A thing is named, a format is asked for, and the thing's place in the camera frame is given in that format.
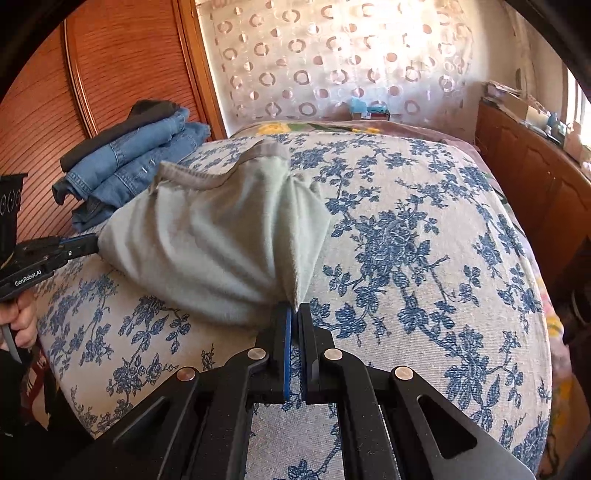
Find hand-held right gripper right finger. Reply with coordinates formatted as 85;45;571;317
298;302;536;480

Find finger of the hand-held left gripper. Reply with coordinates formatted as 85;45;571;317
18;234;99;254
46;244;101;272

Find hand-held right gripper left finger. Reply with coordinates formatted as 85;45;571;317
58;300;294;480

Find grey-green shirt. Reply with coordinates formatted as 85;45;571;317
98;142;331;326

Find folded black pants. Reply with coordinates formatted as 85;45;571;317
60;99;184;171

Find person's left hand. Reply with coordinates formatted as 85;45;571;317
8;299;38;350

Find folded blue jeans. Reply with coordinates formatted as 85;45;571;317
71;122;213;232
52;108;192;206

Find red patterned cloth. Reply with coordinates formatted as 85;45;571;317
23;346;61;430

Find blue floral bed cover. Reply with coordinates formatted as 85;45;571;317
34;130;555;480

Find person's dark clothing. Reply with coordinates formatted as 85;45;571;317
0;346;95;467

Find wooden slatted wardrobe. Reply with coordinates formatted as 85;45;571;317
0;0;227;259

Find yellow flower printed sheet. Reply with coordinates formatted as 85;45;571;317
253;121;384;137

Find small teal box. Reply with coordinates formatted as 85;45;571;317
348;97;391;122

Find mauve blanket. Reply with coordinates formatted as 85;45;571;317
231;117;485;158

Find wooden sideboard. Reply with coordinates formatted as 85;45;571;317
475;99;591;296

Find pile of household clutter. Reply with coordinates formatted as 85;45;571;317
482;78;591;162

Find window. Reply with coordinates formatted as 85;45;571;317
566;69;591;126

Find beige curtain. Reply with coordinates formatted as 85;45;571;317
505;0;568;102

